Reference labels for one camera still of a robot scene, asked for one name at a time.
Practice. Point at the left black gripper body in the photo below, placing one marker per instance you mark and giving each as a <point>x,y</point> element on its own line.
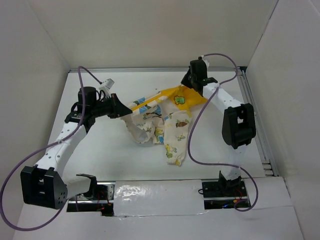
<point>107,106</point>

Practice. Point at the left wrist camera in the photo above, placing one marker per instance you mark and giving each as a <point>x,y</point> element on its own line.
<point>106,85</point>

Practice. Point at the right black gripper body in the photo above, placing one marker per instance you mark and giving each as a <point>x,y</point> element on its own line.
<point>193,78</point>

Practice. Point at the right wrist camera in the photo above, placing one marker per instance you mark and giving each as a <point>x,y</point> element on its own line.
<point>207,63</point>

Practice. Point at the yellow and cream baby jacket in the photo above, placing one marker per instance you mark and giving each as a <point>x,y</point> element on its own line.
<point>164,119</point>

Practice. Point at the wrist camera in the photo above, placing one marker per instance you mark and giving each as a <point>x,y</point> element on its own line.
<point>207,63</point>
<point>106,85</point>

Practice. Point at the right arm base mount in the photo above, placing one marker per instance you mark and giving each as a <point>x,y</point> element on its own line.
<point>224,194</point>

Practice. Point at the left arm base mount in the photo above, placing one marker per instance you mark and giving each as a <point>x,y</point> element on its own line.
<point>87,194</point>

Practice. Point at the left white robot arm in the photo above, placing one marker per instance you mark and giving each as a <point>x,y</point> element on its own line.
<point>42,184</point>

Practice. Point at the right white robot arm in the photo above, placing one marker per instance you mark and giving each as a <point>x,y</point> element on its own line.
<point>238,124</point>

